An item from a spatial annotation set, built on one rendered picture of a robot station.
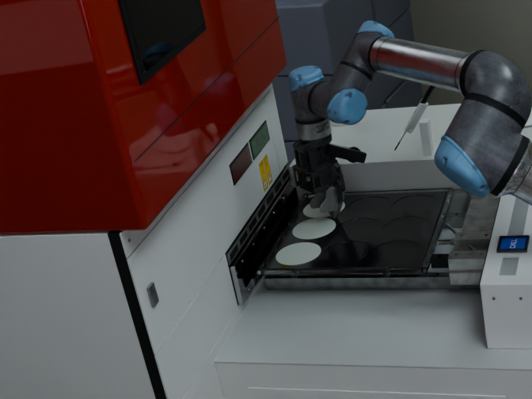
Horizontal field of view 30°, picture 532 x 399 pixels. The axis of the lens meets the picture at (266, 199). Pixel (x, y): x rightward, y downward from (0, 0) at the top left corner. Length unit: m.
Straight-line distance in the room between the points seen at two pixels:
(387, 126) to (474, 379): 0.90
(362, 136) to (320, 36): 1.31
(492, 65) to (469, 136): 0.14
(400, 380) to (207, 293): 0.41
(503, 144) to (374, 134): 0.83
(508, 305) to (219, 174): 0.64
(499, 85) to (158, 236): 0.65
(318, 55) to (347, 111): 1.82
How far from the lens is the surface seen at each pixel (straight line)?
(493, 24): 4.71
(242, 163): 2.15
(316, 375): 1.95
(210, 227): 1.99
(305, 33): 3.83
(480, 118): 1.74
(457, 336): 1.95
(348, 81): 2.04
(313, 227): 2.25
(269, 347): 2.01
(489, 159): 1.74
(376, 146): 2.46
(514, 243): 1.94
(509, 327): 1.87
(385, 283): 2.12
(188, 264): 1.90
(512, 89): 1.77
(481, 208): 2.27
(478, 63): 1.82
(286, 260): 2.14
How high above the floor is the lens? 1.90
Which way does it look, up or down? 24 degrees down
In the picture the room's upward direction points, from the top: 12 degrees counter-clockwise
